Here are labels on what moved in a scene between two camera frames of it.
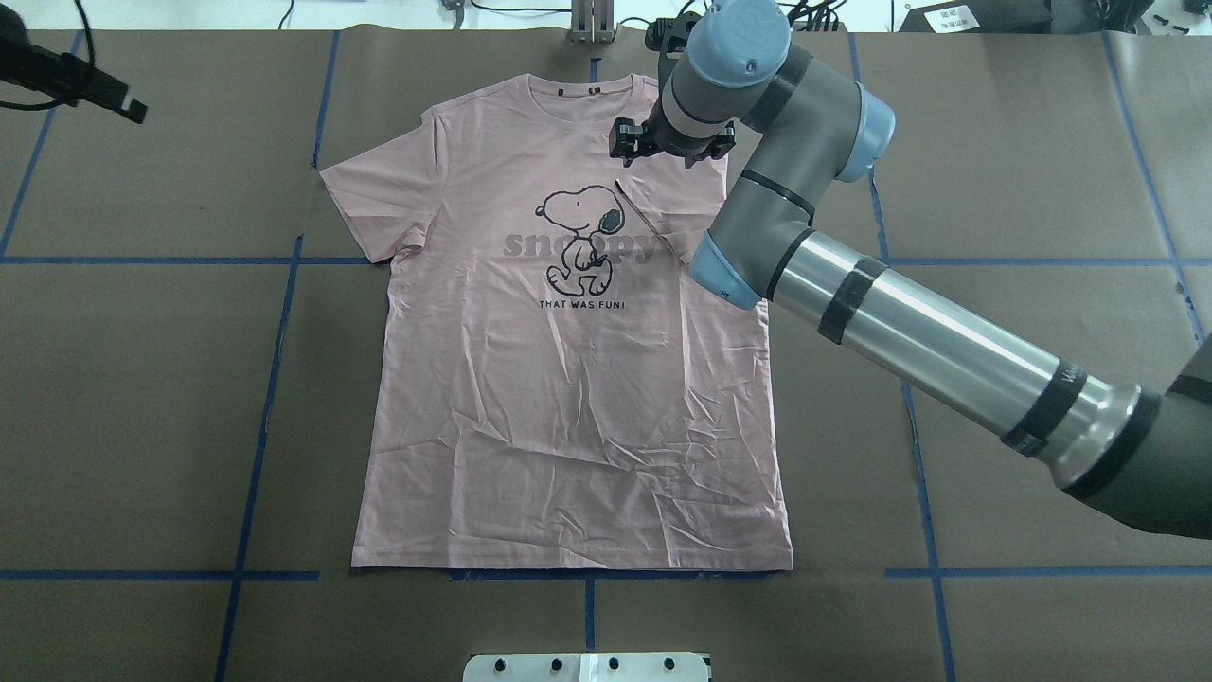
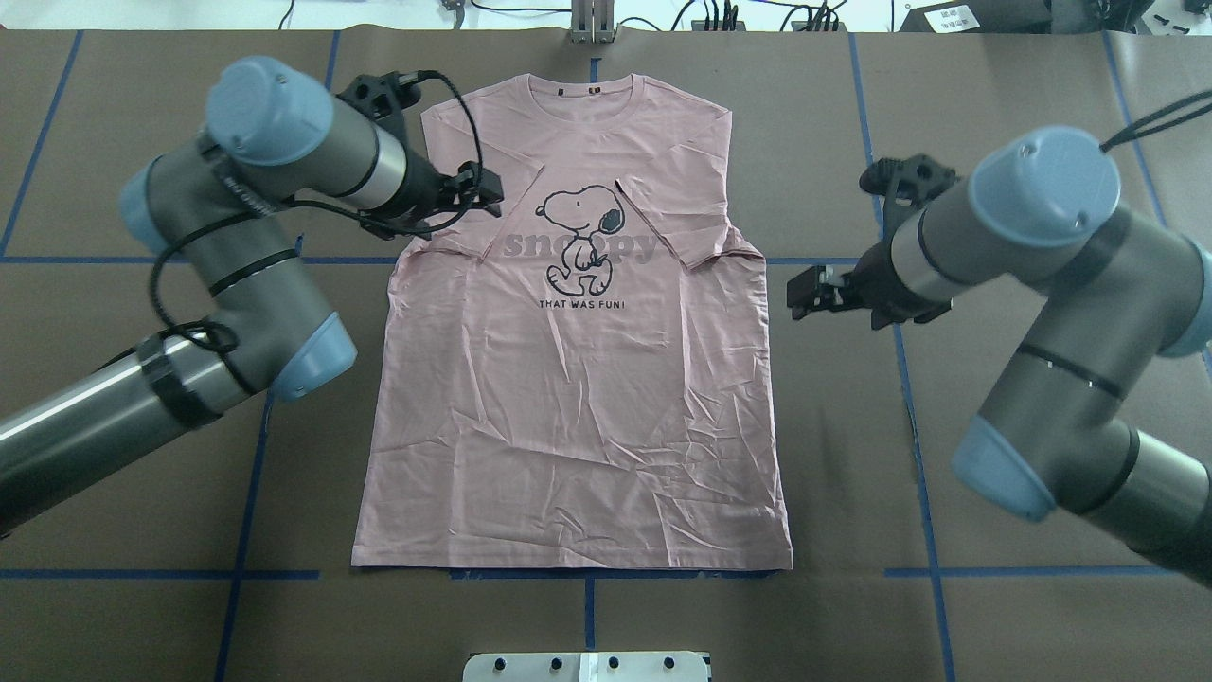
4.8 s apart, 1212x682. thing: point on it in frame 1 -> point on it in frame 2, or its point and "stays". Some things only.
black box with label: (981, 16) stays
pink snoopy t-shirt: (554, 386) stays
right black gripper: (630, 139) -> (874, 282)
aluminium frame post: (592, 21) stays
